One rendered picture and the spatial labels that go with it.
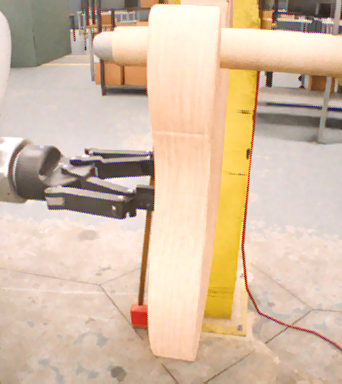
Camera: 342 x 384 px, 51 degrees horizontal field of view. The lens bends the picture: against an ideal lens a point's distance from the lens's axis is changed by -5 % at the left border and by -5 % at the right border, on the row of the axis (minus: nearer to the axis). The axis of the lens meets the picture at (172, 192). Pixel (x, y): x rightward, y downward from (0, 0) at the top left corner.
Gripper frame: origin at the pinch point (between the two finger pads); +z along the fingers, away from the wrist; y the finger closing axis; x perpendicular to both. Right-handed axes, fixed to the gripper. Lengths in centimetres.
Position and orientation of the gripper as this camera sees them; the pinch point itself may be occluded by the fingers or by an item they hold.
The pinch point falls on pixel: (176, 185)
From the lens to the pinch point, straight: 46.5
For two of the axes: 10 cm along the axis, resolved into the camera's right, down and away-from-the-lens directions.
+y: -1.8, 4.8, -8.6
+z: 9.8, 0.9, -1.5
